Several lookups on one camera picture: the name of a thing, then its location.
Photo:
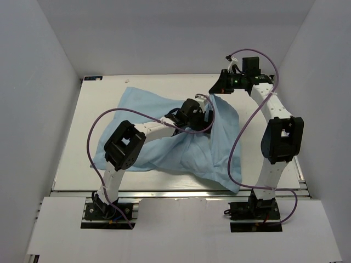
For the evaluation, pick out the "left blue table sticker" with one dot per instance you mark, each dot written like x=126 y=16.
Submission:
x=93 y=78

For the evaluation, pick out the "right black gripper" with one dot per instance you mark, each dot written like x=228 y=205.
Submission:
x=221 y=85

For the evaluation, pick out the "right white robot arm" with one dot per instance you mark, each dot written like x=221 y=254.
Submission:
x=281 y=140

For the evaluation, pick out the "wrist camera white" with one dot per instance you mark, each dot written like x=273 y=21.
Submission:
x=233 y=61
x=203 y=101

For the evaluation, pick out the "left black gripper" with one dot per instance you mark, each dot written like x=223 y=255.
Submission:
x=203 y=126

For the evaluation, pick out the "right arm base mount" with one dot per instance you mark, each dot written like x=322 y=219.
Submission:
x=254 y=216

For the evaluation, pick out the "light blue pillowcase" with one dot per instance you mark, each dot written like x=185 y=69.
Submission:
x=208 y=156

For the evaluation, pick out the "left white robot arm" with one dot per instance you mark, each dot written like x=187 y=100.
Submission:
x=125 y=144

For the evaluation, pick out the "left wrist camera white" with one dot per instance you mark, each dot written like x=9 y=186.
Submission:
x=203 y=101

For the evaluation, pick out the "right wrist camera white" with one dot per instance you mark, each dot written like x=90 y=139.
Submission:
x=233 y=61

